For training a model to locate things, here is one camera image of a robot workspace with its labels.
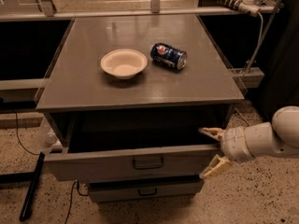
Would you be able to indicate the grey drawer cabinet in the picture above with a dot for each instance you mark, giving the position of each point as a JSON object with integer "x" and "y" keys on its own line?
{"x": 128, "y": 97}

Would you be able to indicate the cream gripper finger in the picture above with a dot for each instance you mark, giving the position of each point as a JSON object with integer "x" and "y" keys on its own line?
{"x": 214, "y": 133}
{"x": 217, "y": 166}

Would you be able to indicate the white power strip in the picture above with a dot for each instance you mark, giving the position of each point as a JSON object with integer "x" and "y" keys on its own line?
{"x": 244, "y": 6}

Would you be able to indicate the dark cabinet at right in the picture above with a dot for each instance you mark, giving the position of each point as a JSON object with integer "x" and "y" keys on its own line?
{"x": 280, "y": 86}

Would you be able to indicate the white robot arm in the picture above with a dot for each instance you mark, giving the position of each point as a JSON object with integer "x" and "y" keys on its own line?
{"x": 278, "y": 138}

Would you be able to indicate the blue Pepsi soda can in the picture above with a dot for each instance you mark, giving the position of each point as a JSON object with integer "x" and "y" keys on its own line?
{"x": 172, "y": 57}

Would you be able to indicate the grey bottom drawer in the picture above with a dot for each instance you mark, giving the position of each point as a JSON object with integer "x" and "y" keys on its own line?
{"x": 146, "y": 188}

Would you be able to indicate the black metal stand leg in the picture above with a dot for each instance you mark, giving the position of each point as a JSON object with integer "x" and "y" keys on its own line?
{"x": 33, "y": 179}

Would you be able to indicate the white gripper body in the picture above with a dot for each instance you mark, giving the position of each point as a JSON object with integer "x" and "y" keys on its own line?
{"x": 234, "y": 145}

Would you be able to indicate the grey top drawer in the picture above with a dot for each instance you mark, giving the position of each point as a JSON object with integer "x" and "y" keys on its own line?
{"x": 109, "y": 157}

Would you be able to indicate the white paper bowl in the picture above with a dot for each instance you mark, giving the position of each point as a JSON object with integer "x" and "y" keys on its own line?
{"x": 123, "y": 63}

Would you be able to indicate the grey drawer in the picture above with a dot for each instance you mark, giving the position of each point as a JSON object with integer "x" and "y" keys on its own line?
{"x": 146, "y": 188}
{"x": 109, "y": 157}

